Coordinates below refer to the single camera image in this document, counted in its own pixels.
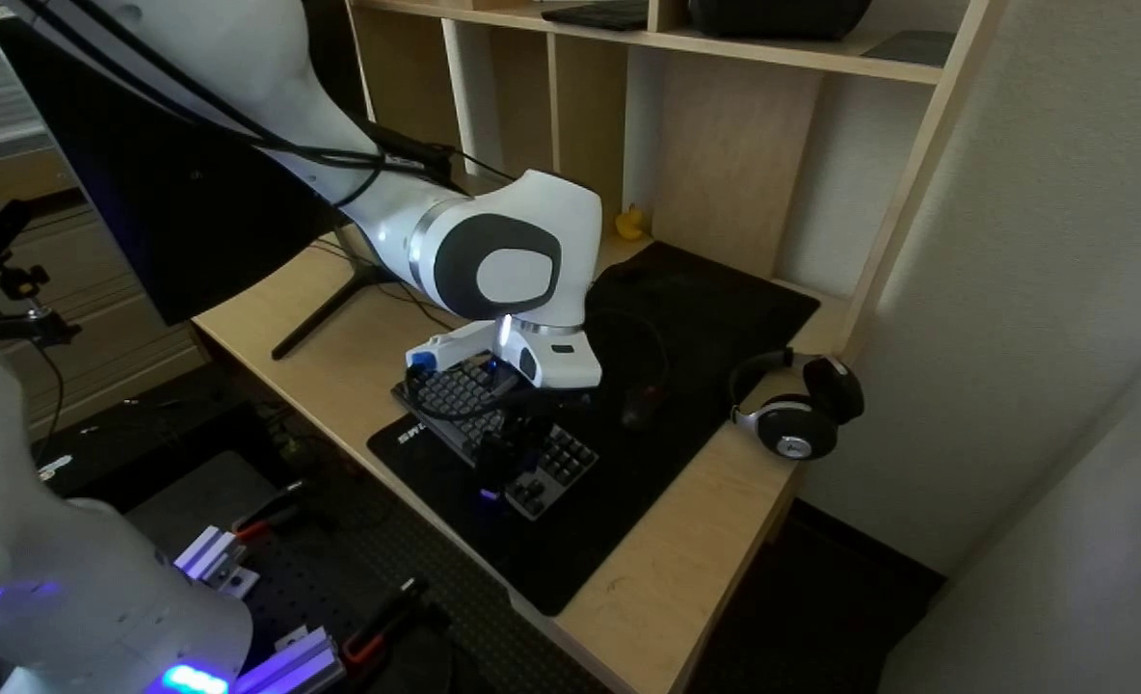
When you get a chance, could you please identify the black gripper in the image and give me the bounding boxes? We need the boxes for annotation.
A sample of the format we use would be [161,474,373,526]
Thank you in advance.
[408,361,546,510]

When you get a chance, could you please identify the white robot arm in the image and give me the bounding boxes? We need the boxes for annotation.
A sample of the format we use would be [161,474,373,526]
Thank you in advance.
[3,0,600,394]

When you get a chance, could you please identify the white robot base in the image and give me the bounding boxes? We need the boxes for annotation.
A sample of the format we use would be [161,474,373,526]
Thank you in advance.
[0,357,249,694]

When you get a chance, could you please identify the grey mechanical keyboard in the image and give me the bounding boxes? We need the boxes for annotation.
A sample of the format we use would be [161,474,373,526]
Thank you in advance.
[394,354,600,521]

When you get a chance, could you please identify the wooden desk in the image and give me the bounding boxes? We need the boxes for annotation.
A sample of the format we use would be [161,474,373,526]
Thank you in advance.
[194,205,855,694]

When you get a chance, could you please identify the black desk mat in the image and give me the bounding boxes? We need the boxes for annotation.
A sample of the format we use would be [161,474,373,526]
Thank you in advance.
[366,244,819,612]

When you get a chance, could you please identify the black monitor stand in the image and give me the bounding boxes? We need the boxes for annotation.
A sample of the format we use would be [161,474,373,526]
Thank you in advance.
[269,229,398,361]

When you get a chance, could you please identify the yellow rubber duck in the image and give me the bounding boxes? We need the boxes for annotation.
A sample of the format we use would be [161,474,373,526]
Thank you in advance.
[611,206,650,244]

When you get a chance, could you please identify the black white headphones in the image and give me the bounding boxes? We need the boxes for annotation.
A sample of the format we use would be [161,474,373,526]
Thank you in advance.
[727,348,867,461]

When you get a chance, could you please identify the black computer monitor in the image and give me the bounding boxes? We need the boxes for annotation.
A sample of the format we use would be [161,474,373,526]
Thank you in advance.
[0,8,344,322]

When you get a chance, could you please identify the wooden shelf unit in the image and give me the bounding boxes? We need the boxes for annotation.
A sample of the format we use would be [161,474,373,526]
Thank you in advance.
[346,0,1004,354]

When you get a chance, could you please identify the black flat tablet on shelf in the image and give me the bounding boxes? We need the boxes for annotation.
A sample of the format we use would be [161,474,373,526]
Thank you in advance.
[540,0,646,30]

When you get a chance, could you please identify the black case on shelf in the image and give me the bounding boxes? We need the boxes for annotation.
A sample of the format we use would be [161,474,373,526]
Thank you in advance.
[684,0,869,39]

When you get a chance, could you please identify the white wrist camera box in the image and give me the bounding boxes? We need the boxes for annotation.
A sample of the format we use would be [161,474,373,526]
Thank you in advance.
[404,316,600,387]

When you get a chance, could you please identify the black camera tripod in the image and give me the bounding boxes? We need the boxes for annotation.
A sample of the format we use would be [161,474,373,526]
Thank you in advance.
[0,188,81,348]

